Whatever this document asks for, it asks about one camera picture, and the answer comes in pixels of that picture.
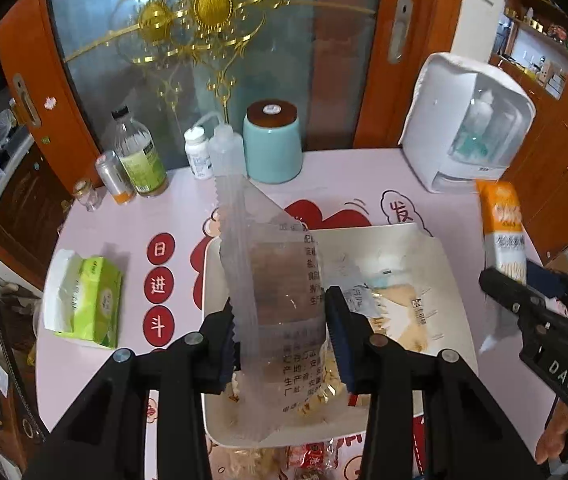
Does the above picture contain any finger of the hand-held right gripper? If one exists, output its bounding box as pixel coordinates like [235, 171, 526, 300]
[479, 267, 550, 318]
[526, 259, 568, 311]

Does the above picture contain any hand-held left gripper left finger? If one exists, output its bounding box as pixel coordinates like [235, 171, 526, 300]
[21, 297, 242, 480]

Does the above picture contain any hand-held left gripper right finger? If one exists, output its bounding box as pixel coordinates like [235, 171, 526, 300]
[324, 285, 547, 480]

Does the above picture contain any packet of yellow crisps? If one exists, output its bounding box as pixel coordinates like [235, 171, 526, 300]
[294, 345, 365, 421]

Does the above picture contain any orange and white oat packet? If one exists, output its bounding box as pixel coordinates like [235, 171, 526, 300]
[475, 180, 530, 353]

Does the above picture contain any white plastic storage tray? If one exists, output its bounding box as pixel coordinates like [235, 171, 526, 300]
[201, 222, 480, 448]

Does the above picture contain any clear packet of brown cake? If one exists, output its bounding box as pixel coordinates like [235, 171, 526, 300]
[212, 172, 335, 448]

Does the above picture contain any clear packet of pale bread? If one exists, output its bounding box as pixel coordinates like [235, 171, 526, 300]
[364, 280, 440, 356]

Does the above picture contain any clear packet with white filling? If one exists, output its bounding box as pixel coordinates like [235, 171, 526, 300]
[321, 255, 405, 321]

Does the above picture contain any person's right hand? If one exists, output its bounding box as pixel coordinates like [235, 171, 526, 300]
[534, 400, 568, 466]

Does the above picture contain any beige cracker packet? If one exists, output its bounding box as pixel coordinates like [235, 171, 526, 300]
[209, 440, 285, 480]

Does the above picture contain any bag of wrapped candies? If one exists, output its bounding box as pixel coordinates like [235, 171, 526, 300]
[284, 437, 340, 471]

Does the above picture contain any green tissue pack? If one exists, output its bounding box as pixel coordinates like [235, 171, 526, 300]
[39, 249, 124, 350]

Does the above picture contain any white countertop sterilizer cabinet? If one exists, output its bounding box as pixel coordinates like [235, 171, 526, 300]
[398, 51, 536, 194]

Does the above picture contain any clear squeeze bottle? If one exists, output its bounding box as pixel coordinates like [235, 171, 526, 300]
[191, 112, 245, 181]

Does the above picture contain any white pill bottle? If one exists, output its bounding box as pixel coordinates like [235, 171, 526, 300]
[184, 127, 213, 180]

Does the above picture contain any small metal can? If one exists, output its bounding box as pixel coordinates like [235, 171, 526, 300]
[95, 150, 135, 206]

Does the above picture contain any teal ceramic canister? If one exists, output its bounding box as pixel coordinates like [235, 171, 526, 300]
[243, 100, 303, 184]

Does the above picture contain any small glass jar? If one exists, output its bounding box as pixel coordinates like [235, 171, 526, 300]
[73, 179, 101, 212]

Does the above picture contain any glass bottle with green label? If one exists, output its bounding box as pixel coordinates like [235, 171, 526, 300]
[101, 105, 169, 198]

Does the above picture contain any glass door with gold ornament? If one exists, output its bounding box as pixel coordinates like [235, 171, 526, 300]
[44, 0, 382, 161]

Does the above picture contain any wooden wall cabinet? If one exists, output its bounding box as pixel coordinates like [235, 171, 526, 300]
[489, 0, 568, 256]

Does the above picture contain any metal door handle plate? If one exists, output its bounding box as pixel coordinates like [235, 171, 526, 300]
[11, 74, 42, 128]
[389, 0, 414, 65]

